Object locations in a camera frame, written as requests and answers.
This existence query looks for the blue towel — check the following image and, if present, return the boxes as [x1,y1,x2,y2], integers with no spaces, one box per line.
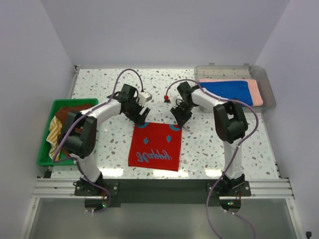
[200,81,253,106]

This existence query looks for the clear plastic container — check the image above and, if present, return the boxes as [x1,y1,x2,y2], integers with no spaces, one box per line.
[194,63,276,112]

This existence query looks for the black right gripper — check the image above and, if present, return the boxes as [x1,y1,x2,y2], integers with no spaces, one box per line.
[171,102,196,128]

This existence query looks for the green plastic bin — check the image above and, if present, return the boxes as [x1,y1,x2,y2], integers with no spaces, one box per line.
[37,98,98,166]

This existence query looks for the brown towel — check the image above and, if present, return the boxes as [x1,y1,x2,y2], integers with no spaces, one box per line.
[55,104,93,142]

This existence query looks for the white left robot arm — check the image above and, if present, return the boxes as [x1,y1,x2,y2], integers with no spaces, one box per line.
[58,84,152,196]

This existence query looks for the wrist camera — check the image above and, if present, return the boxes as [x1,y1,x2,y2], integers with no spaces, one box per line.
[164,95,171,104]
[138,92,153,105]

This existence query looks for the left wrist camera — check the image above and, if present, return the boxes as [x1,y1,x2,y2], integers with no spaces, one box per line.
[138,92,153,105]

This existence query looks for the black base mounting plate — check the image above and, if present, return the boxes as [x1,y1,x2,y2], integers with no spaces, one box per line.
[73,179,251,209]

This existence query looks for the aluminium frame rail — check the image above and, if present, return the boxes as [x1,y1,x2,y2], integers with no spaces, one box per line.
[31,65,296,200]

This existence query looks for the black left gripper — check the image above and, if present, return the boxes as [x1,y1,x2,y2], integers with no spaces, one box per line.
[123,98,150,125]

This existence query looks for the yellow striped towel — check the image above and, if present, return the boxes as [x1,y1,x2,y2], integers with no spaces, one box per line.
[46,116,62,159]

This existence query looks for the red patterned towel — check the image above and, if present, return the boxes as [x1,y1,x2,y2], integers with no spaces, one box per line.
[128,122,182,172]

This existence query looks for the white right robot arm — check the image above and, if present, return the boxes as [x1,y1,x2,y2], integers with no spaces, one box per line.
[164,82,248,196]

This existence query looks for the pink towel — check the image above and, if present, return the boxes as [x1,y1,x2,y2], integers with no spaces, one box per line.
[199,79,263,107]

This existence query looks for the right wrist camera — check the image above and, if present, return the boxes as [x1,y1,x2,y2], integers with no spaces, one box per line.
[164,95,171,104]

